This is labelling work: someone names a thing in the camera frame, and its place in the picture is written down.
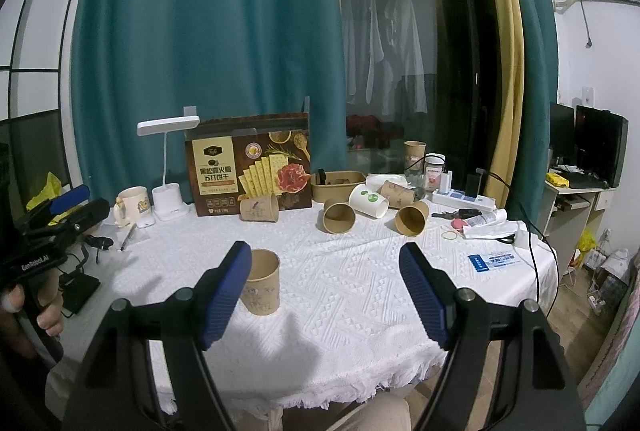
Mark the white desk lamp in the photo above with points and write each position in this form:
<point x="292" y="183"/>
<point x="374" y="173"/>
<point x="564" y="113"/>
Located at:
<point x="169" y="206"/>

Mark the white charger plug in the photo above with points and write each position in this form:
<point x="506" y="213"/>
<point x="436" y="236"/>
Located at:
<point x="445" y="181"/>

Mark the white textured tablecloth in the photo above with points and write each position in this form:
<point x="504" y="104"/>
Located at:
<point x="325" y="301"/>

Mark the brown paper cup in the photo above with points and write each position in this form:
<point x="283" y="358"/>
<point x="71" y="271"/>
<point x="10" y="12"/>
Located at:
<point x="397" y="192"/>
<point x="263" y="283"/>
<point x="412" y="218"/>
<point x="259" y="209"/>
<point x="339" y="217"/>
<point x="415" y="156"/>

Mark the person's left hand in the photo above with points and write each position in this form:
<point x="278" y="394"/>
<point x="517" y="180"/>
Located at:
<point x="50" y="317"/>

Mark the black car key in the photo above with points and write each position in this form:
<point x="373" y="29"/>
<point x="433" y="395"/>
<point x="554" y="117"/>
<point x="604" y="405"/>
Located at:
<point x="462" y="213"/>

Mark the black power adapter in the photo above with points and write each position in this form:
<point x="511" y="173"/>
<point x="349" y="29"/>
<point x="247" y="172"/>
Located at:
<point x="473" y="183"/>

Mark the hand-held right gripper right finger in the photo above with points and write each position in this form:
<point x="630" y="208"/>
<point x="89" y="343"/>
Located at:
<point x="422" y="296"/>

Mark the pink round case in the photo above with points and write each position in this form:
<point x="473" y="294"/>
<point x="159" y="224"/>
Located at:
<point x="457" y="225"/>

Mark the white plastic bag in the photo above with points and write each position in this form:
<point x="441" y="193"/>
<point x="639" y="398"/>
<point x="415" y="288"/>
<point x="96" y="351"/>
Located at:
<point x="616" y="261"/>

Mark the cream ceramic mug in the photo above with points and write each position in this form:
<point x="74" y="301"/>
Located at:
<point x="131" y="207"/>

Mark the white hanging shirt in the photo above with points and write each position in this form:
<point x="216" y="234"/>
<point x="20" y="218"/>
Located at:
<point x="362" y="46"/>
<point x="405" y="46"/>

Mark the blue and white card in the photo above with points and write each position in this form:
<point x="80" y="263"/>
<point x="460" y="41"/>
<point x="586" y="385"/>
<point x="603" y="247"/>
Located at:
<point x="492" y="262"/>

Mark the yellow curtain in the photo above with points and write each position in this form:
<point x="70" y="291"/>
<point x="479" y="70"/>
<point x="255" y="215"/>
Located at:
<point x="500" y="36"/>

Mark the red flowers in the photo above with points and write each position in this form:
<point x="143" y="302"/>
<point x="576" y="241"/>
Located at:
<point x="365" y="127"/>

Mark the yellow plastic bag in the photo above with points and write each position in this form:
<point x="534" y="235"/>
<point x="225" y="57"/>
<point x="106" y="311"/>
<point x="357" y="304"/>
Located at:
<point x="45" y="193"/>

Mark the brown rectangular paper container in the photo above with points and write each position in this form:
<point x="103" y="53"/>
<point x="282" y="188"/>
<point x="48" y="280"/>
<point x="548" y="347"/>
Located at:
<point x="340" y="186"/>

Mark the white squeeze tube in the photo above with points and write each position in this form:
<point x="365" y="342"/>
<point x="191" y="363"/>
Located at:
<point x="484" y="218"/>

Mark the white crumpled paper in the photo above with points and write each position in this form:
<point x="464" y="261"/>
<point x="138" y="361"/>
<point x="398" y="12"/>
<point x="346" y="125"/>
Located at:
<point x="500" y="231"/>

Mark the white paper cup green print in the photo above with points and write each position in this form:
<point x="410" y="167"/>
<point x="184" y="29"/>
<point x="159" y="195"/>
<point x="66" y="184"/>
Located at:
<point x="367" y="199"/>

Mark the narrow teal curtain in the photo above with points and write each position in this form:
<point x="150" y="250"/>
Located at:
<point x="537" y="86"/>

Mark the yellow packet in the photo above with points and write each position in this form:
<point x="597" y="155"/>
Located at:
<point x="557" y="180"/>

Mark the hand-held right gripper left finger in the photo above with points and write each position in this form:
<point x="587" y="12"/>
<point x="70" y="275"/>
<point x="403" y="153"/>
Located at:
<point x="225" y="296"/>

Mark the small yellow bag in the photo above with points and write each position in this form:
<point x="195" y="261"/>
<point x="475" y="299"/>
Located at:
<point x="586" y="242"/>

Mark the small black monitor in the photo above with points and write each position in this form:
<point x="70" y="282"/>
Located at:
<point x="562" y="133"/>

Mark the clear jar white lid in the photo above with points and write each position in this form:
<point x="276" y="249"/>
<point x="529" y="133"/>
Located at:
<point x="434" y="172"/>

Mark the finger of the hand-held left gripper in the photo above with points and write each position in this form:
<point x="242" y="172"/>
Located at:
<point x="70" y="199"/>
<point x="92" y="212"/>

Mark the black pen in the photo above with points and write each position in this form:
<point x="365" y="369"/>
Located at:
<point x="127" y="239"/>

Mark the brown cracker box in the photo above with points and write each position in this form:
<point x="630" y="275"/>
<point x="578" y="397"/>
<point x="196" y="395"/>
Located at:
<point x="250" y="171"/>

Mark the wide teal curtain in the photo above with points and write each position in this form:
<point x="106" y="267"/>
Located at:
<point x="200" y="36"/>

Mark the white power strip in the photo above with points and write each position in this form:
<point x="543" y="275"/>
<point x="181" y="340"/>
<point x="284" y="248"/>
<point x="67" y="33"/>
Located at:
<point x="460" y="200"/>

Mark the large black monitor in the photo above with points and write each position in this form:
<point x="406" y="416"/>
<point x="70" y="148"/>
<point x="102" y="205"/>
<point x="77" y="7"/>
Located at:
<point x="600" y="146"/>

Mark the white wall outlet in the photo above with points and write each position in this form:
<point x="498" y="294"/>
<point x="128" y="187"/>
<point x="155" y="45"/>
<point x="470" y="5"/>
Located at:
<point x="586" y="96"/>

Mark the white computer desk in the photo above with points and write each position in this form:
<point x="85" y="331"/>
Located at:
<point x="570" y="216"/>

